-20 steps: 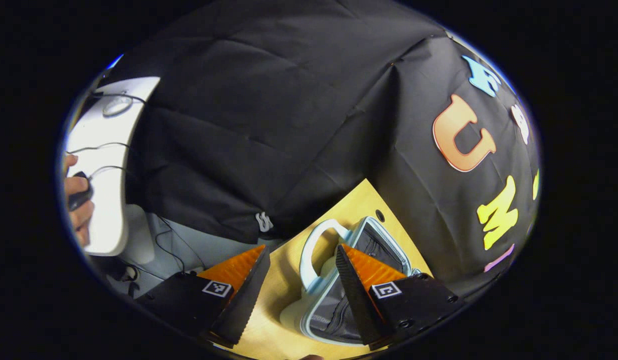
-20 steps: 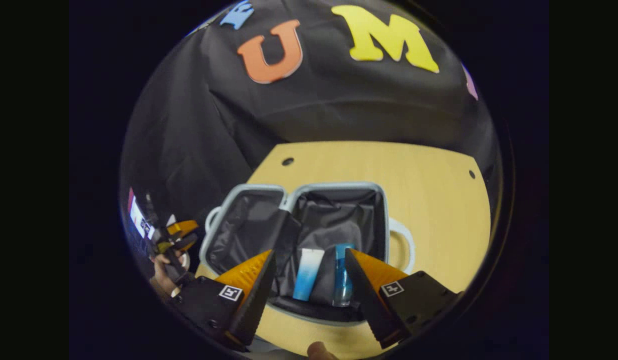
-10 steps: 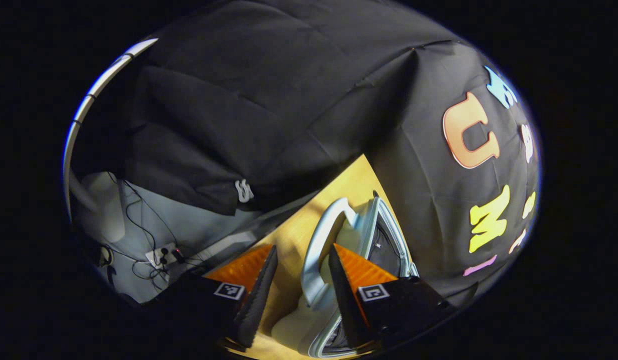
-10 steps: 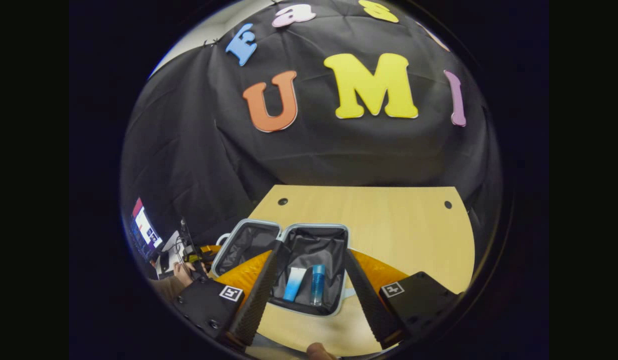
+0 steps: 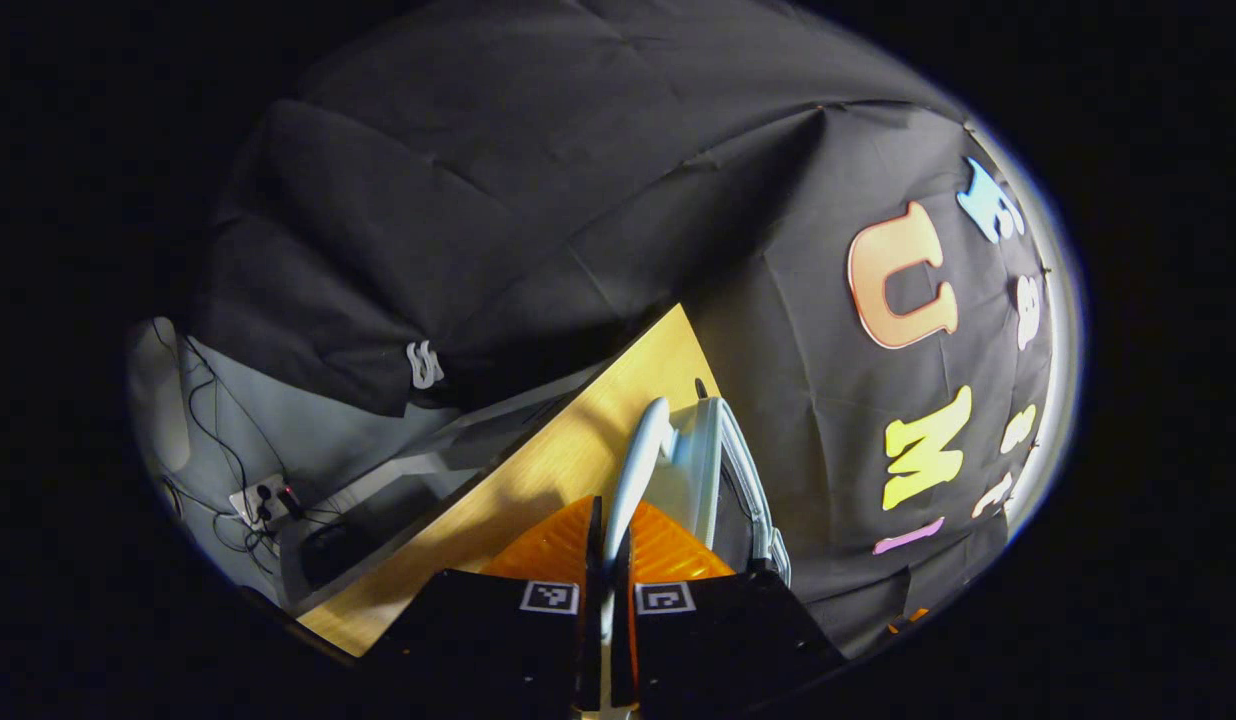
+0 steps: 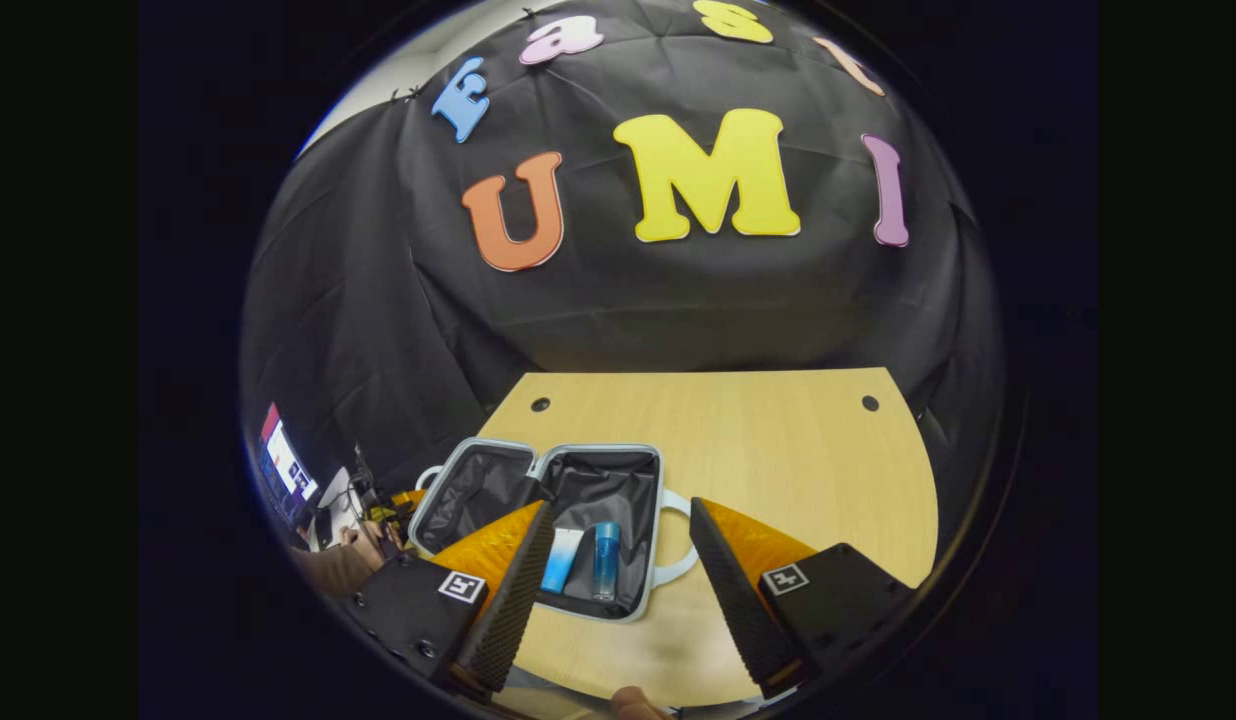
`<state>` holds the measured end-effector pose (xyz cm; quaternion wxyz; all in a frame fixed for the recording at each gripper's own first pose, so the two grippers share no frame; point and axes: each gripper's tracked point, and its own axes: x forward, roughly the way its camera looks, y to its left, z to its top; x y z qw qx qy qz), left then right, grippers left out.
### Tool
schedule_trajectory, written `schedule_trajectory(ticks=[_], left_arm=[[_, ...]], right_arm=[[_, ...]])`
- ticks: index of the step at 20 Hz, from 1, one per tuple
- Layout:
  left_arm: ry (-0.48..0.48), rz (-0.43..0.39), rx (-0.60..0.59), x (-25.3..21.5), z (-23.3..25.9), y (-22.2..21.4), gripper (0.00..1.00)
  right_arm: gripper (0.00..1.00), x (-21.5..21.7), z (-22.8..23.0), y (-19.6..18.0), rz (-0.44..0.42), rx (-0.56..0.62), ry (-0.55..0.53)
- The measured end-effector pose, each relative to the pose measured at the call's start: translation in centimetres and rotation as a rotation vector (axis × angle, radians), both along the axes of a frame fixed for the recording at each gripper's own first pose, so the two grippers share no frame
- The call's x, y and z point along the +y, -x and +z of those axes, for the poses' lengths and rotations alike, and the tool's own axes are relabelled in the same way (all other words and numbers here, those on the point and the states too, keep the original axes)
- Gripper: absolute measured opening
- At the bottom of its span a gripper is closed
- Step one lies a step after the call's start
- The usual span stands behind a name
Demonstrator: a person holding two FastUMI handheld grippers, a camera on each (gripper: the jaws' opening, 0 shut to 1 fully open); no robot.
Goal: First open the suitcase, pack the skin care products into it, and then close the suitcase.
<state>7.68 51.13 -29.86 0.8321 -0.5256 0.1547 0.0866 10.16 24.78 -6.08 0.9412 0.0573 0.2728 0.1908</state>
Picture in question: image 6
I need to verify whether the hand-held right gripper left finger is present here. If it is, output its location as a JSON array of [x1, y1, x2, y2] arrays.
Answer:
[[343, 500, 557, 701]]

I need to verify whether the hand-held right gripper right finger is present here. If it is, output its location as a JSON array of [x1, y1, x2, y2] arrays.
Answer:
[[688, 497, 919, 701]]

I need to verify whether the white and blue cream tube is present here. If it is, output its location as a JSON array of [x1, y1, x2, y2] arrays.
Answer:
[[540, 527, 587, 595]]

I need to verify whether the blue skin care bottle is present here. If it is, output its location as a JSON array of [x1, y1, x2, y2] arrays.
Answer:
[[591, 520, 622, 604]]

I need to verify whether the light blue suitcase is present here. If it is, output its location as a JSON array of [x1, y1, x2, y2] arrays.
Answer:
[[406, 437, 701, 624]]

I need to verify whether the computer monitor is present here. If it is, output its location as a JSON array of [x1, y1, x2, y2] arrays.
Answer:
[[258, 402, 321, 529]]

